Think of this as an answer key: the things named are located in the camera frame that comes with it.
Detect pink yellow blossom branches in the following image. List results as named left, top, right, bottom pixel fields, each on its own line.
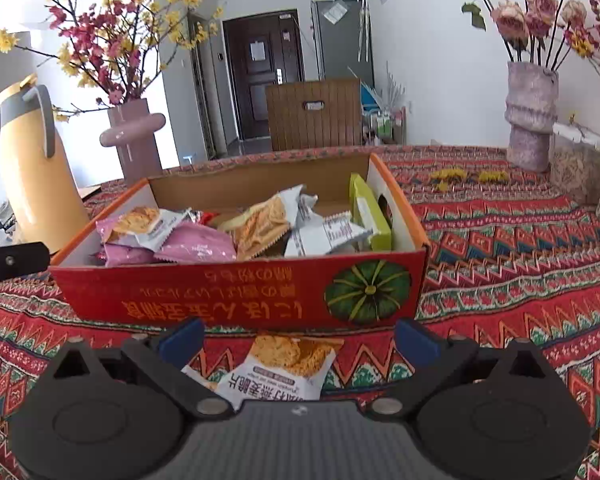
left=0, top=0, right=227, bottom=122

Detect pink mushroom vase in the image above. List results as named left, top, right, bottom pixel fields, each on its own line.
left=99, top=98, right=167, bottom=187

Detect yellow red flower branches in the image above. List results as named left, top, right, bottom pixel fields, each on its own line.
left=564, top=0, right=600, bottom=102

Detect pale green snack packet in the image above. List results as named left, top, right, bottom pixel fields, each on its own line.
left=348, top=172, right=394, bottom=253

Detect yellow thermos jug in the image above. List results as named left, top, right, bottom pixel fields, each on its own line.
left=0, top=74, right=92, bottom=257

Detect storage rack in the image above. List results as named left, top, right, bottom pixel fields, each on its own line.
left=362, top=104, right=407, bottom=146

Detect white umbrella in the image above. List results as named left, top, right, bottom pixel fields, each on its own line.
left=357, top=0, right=372, bottom=62

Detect red cardboard box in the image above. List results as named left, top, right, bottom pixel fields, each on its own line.
left=49, top=152, right=431, bottom=332

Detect white cracker snack packet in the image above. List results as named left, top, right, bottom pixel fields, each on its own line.
left=96, top=206, right=187, bottom=252
left=214, top=334, right=344, bottom=412
left=224, top=184, right=305, bottom=262

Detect orange cracker snack packet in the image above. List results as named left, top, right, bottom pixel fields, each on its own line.
left=180, top=364, right=219, bottom=392

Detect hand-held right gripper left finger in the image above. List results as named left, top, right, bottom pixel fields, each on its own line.
left=36, top=317, right=235, bottom=420

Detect dark brown door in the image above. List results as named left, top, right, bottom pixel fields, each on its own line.
left=223, top=9, right=302, bottom=142

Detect clear seed container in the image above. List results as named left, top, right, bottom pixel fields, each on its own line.
left=549, top=122, right=600, bottom=205

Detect shiny red silver packet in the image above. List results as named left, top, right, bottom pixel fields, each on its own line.
left=182, top=208, right=222, bottom=227

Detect white grey snack packet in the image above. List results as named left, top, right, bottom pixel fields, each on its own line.
left=284, top=211, right=377, bottom=259
left=294, top=192, right=322, bottom=222

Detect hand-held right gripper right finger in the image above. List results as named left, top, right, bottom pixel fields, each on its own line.
left=365, top=317, right=565, bottom=420

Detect grey refrigerator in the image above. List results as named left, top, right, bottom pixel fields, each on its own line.
left=312, top=0, right=374, bottom=82

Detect wooden chair back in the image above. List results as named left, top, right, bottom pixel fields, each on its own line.
left=265, top=78, right=364, bottom=152

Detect dried pink roses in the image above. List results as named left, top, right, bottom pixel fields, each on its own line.
left=438, top=0, right=589, bottom=69

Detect textured lilac vase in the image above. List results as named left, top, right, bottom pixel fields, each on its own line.
left=504, top=61, right=560, bottom=172

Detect small pink snack packet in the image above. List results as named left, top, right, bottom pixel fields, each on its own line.
left=102, top=241, right=157, bottom=267

